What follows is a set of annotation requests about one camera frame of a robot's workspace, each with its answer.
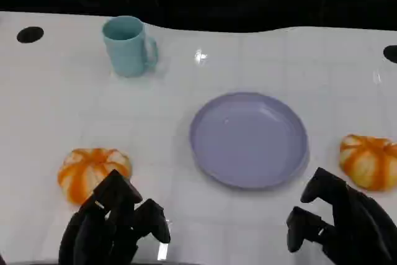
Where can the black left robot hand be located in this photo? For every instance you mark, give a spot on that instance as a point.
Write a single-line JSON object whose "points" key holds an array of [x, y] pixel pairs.
{"points": [[105, 215]]}

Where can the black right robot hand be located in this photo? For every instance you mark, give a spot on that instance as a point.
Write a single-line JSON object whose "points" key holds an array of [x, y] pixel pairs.
{"points": [[356, 224]]}

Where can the lilac plate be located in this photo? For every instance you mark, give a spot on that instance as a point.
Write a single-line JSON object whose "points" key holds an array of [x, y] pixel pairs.
{"points": [[248, 141]]}

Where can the pale green mug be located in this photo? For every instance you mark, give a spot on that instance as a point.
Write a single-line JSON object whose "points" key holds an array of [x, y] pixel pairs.
{"points": [[125, 54]]}

